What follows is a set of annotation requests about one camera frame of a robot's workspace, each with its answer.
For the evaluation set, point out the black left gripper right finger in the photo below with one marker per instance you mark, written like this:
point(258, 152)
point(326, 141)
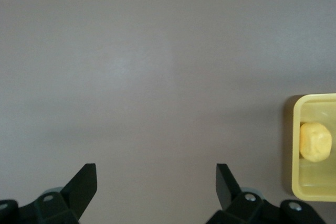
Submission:
point(233, 197)

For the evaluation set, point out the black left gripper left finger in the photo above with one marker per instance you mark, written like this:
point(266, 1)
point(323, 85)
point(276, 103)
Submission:
point(71, 197)

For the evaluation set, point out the yellow potato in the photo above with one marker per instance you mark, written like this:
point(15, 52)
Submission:
point(315, 142)

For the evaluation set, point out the yellow plastic tray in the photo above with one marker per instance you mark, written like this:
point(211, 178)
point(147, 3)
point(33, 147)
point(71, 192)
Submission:
point(312, 190)

